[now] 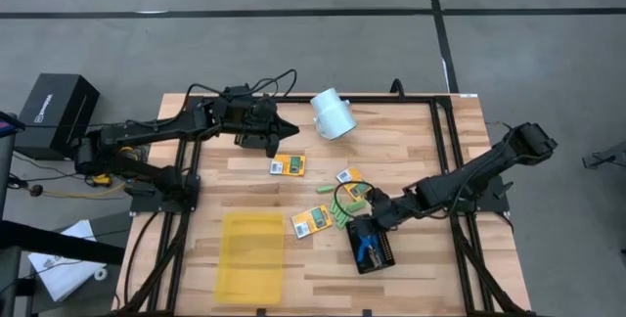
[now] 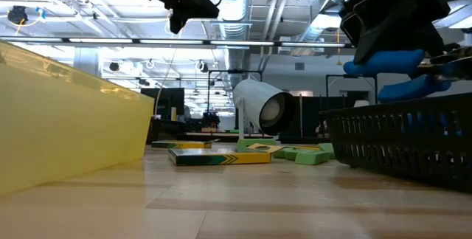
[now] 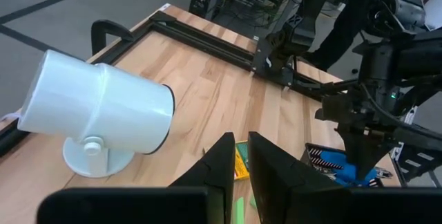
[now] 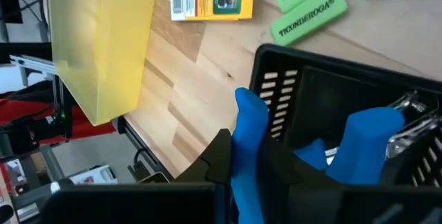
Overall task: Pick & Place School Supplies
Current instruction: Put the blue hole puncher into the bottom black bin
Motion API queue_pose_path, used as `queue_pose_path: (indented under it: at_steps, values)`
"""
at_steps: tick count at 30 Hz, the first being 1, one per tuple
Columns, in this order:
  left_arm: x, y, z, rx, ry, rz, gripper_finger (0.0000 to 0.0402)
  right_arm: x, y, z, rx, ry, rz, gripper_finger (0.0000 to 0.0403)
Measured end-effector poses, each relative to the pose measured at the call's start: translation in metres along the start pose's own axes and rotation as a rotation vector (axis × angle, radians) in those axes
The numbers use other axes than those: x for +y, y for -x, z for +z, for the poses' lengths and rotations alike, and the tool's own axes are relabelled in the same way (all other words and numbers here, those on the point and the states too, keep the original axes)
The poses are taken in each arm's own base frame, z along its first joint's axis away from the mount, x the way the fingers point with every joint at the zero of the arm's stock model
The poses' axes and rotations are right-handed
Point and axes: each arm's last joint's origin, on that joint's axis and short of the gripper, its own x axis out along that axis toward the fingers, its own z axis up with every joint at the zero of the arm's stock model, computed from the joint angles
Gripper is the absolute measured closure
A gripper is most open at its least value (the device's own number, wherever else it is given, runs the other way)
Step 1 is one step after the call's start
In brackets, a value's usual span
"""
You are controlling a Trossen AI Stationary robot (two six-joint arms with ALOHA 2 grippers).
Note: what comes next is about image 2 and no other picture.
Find blue-handled pliers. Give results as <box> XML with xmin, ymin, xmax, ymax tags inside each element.
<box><xmin>342</xmin><ymin>45</ymin><xmax>472</xmax><ymax>103</ymax></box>

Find yellow green crayon box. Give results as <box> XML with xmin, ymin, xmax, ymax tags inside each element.
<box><xmin>150</xmin><ymin>138</ymin><xmax>221</xmax><ymax>150</ymax></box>
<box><xmin>168</xmin><ymin>142</ymin><xmax>285</xmax><ymax>167</ymax></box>

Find black background panel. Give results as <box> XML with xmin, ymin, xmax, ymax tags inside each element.
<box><xmin>139</xmin><ymin>87</ymin><xmax>185</xmax><ymax>144</ymax></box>

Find black slotted plastic basket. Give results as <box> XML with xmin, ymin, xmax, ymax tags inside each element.
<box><xmin>319</xmin><ymin>91</ymin><xmax>472</xmax><ymax>193</ymax></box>

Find translucent yellow plastic bin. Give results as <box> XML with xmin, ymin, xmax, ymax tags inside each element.
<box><xmin>0</xmin><ymin>39</ymin><xmax>155</xmax><ymax>195</ymax></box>

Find black ceiling-mounted device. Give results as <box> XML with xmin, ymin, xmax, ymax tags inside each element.
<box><xmin>6</xmin><ymin>4</ymin><xmax>30</xmax><ymax>26</ymax></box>

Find overhead frame light bar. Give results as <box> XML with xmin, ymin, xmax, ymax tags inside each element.
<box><xmin>0</xmin><ymin>35</ymin><xmax>357</xmax><ymax>50</ymax></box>

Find silver ventilation duct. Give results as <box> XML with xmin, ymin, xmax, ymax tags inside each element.
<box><xmin>215</xmin><ymin>0</ymin><xmax>255</xmax><ymax>85</ymax></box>

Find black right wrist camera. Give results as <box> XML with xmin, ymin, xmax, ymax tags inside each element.
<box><xmin>338</xmin><ymin>0</ymin><xmax>369</xmax><ymax>48</ymax></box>

